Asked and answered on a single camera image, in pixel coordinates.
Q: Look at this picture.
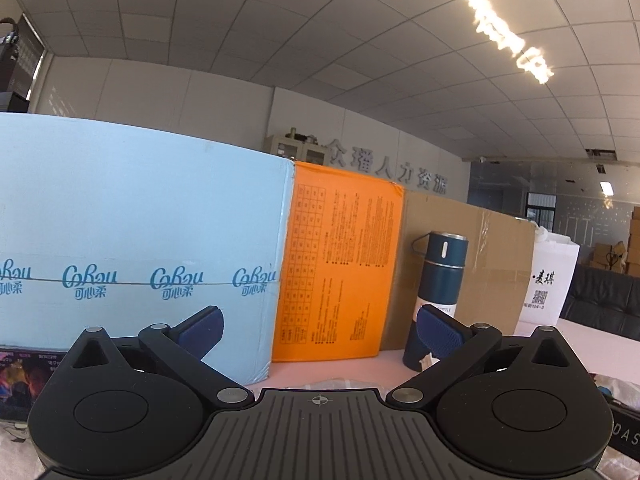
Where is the brown cardboard box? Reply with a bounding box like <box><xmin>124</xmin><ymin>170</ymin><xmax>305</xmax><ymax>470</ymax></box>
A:
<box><xmin>380</xmin><ymin>191</ymin><xmax>537</xmax><ymax>351</ymax></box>

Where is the clear plastic bag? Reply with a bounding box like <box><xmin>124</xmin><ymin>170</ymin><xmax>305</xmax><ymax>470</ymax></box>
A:
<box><xmin>590</xmin><ymin>372</ymin><xmax>640</xmax><ymax>480</ymax></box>

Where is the ceiling light strip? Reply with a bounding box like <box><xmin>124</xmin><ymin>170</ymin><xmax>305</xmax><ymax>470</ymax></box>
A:
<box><xmin>400</xmin><ymin>0</ymin><xmax>556</xmax><ymax>86</ymax></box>

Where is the white paper bag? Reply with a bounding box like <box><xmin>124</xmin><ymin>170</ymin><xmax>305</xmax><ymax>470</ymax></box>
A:
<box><xmin>512</xmin><ymin>225</ymin><xmax>581</xmax><ymax>325</ymax></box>

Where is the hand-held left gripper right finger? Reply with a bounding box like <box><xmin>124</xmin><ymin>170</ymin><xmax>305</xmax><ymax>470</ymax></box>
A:
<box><xmin>386</xmin><ymin>303</ymin><xmax>580</xmax><ymax>408</ymax></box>

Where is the dark blue thermos bottle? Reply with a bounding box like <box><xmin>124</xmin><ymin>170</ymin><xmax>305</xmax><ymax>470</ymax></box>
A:
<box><xmin>402</xmin><ymin>231</ymin><xmax>470</xmax><ymax>372</ymax></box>

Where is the black sofa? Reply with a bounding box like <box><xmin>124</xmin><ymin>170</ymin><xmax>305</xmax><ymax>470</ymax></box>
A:
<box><xmin>559</xmin><ymin>265</ymin><xmax>640</xmax><ymax>333</ymax></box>

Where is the orange cardboard box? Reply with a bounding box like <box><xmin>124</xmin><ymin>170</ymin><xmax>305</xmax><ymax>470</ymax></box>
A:
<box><xmin>271</xmin><ymin>160</ymin><xmax>405</xmax><ymax>363</ymax></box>

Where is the large light blue cardboard box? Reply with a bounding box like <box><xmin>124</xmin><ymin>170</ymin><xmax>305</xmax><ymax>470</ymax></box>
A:
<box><xmin>0</xmin><ymin>112</ymin><xmax>297</xmax><ymax>386</ymax></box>

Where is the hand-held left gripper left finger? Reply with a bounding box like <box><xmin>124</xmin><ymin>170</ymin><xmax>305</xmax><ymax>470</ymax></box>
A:
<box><xmin>65</xmin><ymin>305</ymin><xmax>256</xmax><ymax>409</ymax></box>

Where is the silver wall lettering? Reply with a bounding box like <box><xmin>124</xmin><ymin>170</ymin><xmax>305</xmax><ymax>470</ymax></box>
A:
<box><xmin>325</xmin><ymin>140</ymin><xmax>448</xmax><ymax>196</ymax></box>

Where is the grey wall cabinet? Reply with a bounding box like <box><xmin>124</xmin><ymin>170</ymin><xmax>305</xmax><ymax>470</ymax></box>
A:
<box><xmin>264</xmin><ymin>132</ymin><xmax>331</xmax><ymax>166</ymax></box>

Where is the black smartphone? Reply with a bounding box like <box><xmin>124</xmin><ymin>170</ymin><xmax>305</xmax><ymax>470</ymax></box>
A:
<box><xmin>0</xmin><ymin>345</ymin><xmax>68</xmax><ymax>421</ymax></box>

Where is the stack of cardboard boxes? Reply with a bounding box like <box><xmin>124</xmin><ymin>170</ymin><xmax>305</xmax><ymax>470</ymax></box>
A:
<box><xmin>582</xmin><ymin>207</ymin><xmax>640</xmax><ymax>276</ymax></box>

